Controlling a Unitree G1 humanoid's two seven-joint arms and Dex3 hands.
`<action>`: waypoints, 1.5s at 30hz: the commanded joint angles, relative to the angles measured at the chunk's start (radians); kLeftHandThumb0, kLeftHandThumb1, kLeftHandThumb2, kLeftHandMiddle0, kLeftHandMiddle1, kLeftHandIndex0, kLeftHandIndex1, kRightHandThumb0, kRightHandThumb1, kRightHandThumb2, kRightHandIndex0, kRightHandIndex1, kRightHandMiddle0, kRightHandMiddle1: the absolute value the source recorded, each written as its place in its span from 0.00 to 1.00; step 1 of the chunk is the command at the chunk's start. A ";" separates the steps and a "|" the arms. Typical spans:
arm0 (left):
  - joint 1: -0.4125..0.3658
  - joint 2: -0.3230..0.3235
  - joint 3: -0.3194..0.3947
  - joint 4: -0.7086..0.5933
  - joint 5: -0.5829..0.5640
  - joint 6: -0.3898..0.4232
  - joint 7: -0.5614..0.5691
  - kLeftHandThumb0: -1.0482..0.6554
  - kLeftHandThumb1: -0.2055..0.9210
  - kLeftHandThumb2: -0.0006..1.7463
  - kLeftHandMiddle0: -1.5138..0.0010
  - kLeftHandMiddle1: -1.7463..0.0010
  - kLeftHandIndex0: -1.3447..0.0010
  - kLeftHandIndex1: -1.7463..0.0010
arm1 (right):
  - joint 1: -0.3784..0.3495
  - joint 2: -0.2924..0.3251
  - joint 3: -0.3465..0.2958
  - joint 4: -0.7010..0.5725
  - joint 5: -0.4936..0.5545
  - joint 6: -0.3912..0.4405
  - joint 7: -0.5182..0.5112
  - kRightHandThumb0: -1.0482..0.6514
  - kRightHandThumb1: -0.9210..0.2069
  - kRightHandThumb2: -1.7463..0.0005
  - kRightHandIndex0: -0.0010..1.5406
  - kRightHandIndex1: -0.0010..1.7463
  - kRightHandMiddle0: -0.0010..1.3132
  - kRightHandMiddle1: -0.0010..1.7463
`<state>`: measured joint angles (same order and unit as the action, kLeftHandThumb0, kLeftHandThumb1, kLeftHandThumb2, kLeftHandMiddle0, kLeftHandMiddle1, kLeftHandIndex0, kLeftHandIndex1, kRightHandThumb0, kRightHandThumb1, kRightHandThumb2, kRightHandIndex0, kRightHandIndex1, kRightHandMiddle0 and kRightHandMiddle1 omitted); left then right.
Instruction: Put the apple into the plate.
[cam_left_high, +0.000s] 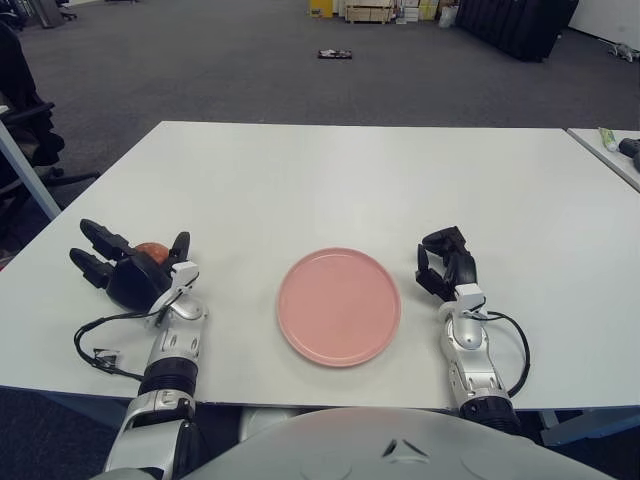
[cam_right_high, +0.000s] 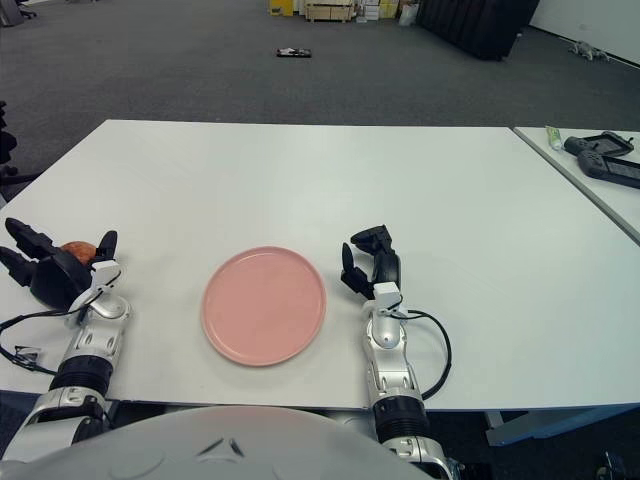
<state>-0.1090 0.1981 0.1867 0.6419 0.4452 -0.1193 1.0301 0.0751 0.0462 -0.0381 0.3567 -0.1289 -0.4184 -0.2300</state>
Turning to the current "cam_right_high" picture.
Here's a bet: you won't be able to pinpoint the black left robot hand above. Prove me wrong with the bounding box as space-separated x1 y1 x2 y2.
0 217 121 309

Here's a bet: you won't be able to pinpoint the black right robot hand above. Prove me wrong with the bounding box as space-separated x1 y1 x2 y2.
339 224 403 301

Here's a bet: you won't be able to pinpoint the red yellow apple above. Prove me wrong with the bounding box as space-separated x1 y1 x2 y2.
59 240 97 266

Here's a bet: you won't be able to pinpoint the pink round plate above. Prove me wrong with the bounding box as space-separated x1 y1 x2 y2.
201 246 328 368

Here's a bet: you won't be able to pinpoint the black office chair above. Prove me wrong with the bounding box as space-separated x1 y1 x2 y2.
0 99 44 201

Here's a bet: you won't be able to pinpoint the grey robot torso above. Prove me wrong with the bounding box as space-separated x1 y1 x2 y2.
0 404 436 480

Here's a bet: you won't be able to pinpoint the white side table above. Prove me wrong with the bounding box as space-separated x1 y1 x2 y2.
513 125 640 246

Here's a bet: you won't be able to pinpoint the black handheld controller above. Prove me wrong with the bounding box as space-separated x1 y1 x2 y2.
575 151 640 190
563 130 636 157

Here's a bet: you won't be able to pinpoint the stacked white boxes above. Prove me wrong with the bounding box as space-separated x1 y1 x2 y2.
355 0 401 22

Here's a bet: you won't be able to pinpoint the black curtain partition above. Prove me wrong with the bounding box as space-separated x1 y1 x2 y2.
415 0 541 62

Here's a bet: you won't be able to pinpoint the wooden pallet crate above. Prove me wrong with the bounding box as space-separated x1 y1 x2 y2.
304 0 357 24

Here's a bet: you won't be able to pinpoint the dark background office chair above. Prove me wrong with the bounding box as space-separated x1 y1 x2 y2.
0 0 39 26

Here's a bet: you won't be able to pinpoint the grey quadruped robot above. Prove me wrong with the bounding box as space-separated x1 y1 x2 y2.
565 39 612 64

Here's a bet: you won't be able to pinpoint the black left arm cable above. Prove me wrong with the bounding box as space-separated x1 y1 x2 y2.
0 272 124 376

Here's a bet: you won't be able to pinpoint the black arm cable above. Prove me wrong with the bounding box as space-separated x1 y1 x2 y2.
394 308 454 401
0 272 124 376

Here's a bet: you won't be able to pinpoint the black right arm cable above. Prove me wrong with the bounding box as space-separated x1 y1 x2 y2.
394 308 454 401

